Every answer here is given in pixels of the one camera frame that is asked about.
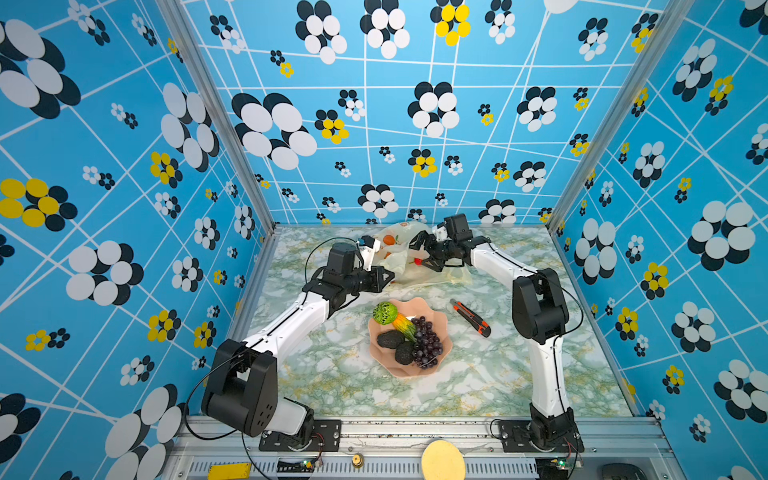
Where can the dark purple grape bunch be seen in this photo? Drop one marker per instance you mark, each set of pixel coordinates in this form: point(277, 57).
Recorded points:
point(427, 346)

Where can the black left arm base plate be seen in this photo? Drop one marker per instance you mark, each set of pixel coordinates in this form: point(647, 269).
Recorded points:
point(322, 435)

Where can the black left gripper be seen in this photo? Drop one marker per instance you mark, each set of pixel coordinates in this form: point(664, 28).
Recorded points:
point(377, 284)

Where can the green kiwi fruit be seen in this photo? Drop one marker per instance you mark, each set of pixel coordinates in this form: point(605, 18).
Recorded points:
point(385, 313)

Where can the yellow box on rail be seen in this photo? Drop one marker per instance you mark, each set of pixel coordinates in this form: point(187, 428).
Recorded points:
point(232, 471)

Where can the pink scalloped fruit plate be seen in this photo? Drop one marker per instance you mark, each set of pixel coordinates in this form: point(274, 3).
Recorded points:
point(415, 307)

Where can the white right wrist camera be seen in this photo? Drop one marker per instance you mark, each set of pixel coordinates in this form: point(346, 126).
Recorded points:
point(440, 233)

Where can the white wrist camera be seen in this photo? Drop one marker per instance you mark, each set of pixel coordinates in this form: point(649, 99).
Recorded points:
point(368, 247)
point(440, 233)

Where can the small brass knob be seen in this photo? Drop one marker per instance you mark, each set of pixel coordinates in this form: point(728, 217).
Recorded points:
point(357, 460)

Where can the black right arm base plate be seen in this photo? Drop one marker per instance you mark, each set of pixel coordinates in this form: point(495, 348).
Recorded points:
point(521, 436)

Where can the red black utility knife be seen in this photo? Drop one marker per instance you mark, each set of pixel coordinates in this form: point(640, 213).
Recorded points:
point(476, 321)

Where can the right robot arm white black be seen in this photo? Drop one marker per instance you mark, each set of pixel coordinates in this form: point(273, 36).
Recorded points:
point(539, 314)

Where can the translucent yellowish plastic bag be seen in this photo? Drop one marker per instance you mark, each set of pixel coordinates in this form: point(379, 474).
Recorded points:
point(395, 255)

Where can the dark avocado fruit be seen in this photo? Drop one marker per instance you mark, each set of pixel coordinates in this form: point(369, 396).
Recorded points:
point(404, 353)
point(391, 339)

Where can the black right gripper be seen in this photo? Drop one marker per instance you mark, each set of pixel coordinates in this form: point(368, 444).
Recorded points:
point(423, 236)

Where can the aluminium front rail frame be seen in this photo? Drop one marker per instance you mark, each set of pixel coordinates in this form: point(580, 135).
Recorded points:
point(392, 448)

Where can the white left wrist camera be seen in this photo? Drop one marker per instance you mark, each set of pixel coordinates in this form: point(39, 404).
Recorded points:
point(368, 247)

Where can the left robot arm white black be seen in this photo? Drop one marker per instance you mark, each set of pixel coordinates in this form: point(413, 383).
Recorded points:
point(242, 389)

